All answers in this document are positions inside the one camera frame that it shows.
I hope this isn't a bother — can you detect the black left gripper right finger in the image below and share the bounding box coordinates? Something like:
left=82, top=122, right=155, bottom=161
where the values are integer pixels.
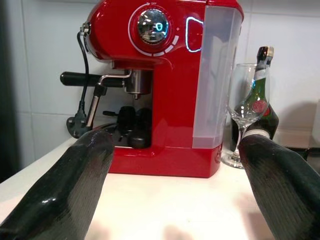
left=238, top=134, right=320, bottom=240

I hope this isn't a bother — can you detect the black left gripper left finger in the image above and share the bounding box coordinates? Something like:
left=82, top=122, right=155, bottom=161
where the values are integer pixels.
left=0, top=129, right=115, bottom=240

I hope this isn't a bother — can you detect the black power plug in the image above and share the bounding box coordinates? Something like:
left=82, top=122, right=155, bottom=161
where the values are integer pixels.
left=65, top=99, right=94, bottom=139

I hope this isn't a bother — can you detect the steel steam wand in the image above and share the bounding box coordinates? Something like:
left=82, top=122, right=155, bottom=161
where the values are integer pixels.
left=85, top=69, right=133, bottom=128

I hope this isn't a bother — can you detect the clear wine glass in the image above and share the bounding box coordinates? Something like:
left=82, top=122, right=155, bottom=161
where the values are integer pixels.
left=221, top=63, right=273, bottom=170

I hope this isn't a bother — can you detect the black coffee tamper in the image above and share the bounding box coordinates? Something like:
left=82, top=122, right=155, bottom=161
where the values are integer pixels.
left=126, top=107, right=153, bottom=150

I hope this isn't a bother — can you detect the black coffee scoop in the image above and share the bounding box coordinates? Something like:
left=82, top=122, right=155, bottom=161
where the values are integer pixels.
left=102, top=105, right=137, bottom=133

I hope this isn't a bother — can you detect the green glass bottle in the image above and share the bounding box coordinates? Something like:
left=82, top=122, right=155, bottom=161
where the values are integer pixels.
left=230, top=45, right=280, bottom=154

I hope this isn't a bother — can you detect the translucent water tank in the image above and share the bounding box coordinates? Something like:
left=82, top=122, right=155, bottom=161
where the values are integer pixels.
left=191, top=4, right=243, bottom=150

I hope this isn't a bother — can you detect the red espresso machine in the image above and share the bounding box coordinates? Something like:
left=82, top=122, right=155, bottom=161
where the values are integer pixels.
left=59, top=0, right=245, bottom=179

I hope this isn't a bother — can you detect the chrome dial knob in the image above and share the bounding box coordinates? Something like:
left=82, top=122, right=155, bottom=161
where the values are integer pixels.
left=136, top=9, right=170, bottom=46

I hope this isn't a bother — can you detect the black portafilter handle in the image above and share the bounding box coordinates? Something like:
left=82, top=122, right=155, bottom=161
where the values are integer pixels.
left=59, top=71, right=126, bottom=88

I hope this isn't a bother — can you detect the black power cable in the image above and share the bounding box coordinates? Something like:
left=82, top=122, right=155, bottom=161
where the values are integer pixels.
left=76, top=21, right=92, bottom=126

